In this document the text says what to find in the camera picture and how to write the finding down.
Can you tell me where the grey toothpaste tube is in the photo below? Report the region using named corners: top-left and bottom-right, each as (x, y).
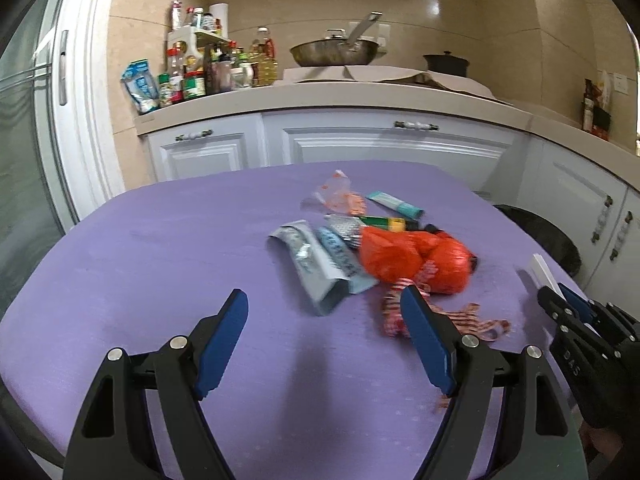
top-left (267, 220), bottom-right (348, 317)

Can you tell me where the teal capped tube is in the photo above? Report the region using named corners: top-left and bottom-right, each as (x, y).
top-left (366, 190), bottom-right (426, 221)

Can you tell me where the white paper strip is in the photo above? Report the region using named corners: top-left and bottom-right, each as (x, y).
top-left (530, 253), bottom-right (566, 297)

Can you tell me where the clear wrapper with orange print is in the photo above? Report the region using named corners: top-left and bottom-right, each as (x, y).
top-left (300, 170), bottom-right (368, 217)

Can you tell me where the silver blister pack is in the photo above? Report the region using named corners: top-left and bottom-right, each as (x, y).
top-left (325, 214), bottom-right (363, 248)

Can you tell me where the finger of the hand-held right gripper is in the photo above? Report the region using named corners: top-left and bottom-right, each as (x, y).
top-left (557, 283), bottom-right (640, 344)
top-left (538, 287), bottom-right (608, 356)

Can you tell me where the yellow cooking oil bottle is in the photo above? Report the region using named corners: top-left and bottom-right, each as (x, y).
top-left (250, 26), bottom-right (279, 87)

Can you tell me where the light blue toothpaste tube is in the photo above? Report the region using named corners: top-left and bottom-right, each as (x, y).
top-left (315, 226), bottom-right (380, 295)

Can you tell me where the blue white packet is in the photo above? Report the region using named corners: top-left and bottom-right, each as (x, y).
top-left (121, 59), bottom-right (161, 115)

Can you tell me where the steel wok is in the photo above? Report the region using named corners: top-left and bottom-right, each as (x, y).
top-left (289, 11), bottom-right (383, 67)

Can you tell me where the cluster of condiment bottles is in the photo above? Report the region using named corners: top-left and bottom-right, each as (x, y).
top-left (157, 0), bottom-right (256, 106)

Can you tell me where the silver door handle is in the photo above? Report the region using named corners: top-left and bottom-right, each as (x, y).
top-left (57, 30), bottom-right (68, 106)

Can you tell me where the wide white cabinet door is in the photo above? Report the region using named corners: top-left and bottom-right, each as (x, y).
top-left (262, 110), bottom-right (521, 193)

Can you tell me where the sliding glass door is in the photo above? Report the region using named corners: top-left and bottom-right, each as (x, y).
top-left (0, 0), bottom-right (126, 321)

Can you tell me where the black trash bin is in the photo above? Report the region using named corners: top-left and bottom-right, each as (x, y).
top-left (492, 204), bottom-right (582, 278)

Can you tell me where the yellow white packet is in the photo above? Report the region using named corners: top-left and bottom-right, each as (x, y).
top-left (597, 70), bottom-right (612, 111)

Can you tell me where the red white striped ribbon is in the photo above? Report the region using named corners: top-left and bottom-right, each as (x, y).
top-left (382, 265), bottom-right (511, 341)

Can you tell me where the white spice shelf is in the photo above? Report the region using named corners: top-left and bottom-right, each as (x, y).
top-left (167, 27), bottom-right (236, 61)

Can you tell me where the green yellow packet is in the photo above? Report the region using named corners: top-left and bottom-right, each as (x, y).
top-left (357, 215), bottom-right (407, 231)

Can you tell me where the dark glass bottle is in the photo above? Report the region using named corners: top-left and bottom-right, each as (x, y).
top-left (582, 79), bottom-right (596, 133)

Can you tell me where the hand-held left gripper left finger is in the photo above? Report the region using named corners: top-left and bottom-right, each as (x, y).
top-left (62, 288), bottom-right (249, 480)

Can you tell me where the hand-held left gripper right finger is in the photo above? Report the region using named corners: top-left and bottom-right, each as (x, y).
top-left (400, 285), bottom-right (588, 480)

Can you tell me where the beige paper sheet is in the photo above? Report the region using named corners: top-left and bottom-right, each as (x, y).
top-left (282, 65), bottom-right (513, 106)

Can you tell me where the narrow white cabinet door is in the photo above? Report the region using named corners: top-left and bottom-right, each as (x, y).
top-left (147, 115), bottom-right (264, 183)

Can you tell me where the beige stone countertop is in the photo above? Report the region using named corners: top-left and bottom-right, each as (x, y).
top-left (135, 77), bottom-right (640, 156)

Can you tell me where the orange plastic bag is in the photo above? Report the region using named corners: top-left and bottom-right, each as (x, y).
top-left (357, 226), bottom-right (473, 295)

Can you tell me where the paper towel roll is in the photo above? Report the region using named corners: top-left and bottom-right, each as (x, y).
top-left (209, 2), bottom-right (230, 38)

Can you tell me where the black cooking pot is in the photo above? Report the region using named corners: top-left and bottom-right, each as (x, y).
top-left (423, 50), bottom-right (471, 77)

